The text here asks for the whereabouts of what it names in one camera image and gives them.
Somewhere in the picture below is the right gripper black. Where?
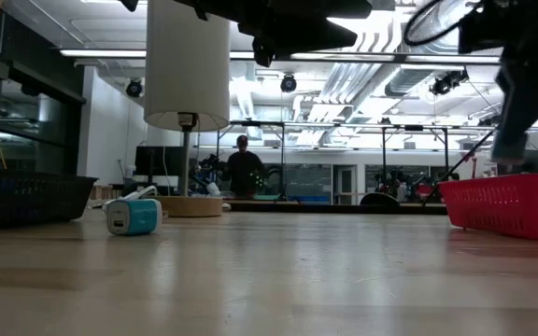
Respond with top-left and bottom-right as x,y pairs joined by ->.
459,0 -> 538,141

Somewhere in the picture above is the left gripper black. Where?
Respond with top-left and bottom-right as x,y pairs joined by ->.
175,0 -> 373,68

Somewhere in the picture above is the teal cube wall charger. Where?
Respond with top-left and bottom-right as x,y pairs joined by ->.
106,198 -> 163,237

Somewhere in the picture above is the round black ceiling fixture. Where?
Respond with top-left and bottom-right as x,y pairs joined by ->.
279,73 -> 298,93
124,79 -> 144,99

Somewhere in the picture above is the black monitor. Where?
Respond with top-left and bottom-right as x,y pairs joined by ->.
525,148 -> 538,176
134,145 -> 186,177

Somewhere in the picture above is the black ceiling spotlight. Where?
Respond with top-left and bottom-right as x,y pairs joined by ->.
430,68 -> 470,97

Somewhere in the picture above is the white cylindrical lamp shade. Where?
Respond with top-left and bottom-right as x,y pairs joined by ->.
143,0 -> 231,133

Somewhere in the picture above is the red slotted plastic basket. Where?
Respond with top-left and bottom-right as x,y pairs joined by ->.
439,173 -> 538,242

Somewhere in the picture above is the person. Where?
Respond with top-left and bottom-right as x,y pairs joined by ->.
224,134 -> 266,198

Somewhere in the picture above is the metal lamp pole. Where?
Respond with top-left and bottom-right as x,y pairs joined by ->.
177,111 -> 200,197

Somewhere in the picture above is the long ceiling light strip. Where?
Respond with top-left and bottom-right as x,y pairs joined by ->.
58,49 -> 502,64

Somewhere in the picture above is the round wooden lamp base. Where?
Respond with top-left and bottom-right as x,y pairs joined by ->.
154,195 -> 224,218

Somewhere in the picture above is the black slotted plastic basket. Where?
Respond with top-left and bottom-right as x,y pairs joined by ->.
0,167 -> 98,232

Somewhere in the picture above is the black background station frame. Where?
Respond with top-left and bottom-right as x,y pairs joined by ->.
216,119 -> 452,206

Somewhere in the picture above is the right gripper black cable loop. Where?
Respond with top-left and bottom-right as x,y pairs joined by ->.
403,0 -> 485,47

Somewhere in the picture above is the black aluminium table frame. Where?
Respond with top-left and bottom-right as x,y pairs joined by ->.
224,199 -> 448,216

